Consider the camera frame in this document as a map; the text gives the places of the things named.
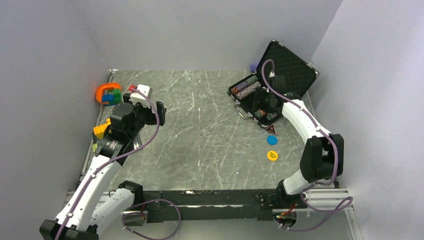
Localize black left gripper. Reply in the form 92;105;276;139
123;93;166;140

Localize black poker chip case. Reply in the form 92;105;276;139
226;39;319;129

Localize purple poker chip stack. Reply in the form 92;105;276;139
233;80;250;94

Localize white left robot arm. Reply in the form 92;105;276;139
39;101;167;240

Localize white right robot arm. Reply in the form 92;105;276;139
262;76;340;208

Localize blue orange ten chip stack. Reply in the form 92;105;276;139
236;81;261;100

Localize triangular red warning card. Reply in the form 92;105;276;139
265;125;278;136

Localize purple object behind case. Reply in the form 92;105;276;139
249;63;258;73

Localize blue round button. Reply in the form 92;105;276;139
266;135;278;146

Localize perforated metal plate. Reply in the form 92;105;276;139
133;134;143;150

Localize green toy block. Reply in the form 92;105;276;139
112;88;122;103

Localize yellow dealer button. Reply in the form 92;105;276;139
267;150;279;162

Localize blue toy block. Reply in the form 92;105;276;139
101;94;115;104

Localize orange plastic bowl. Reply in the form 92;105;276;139
95;82;122;106

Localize yellow toy block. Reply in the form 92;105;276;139
93;118;111;140

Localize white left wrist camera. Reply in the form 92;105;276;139
129;84;153;108

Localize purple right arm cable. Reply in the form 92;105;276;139
260;59;354;232

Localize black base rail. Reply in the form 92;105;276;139
125;186;306;223

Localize aluminium frame rail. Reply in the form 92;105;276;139
61;188;355;216

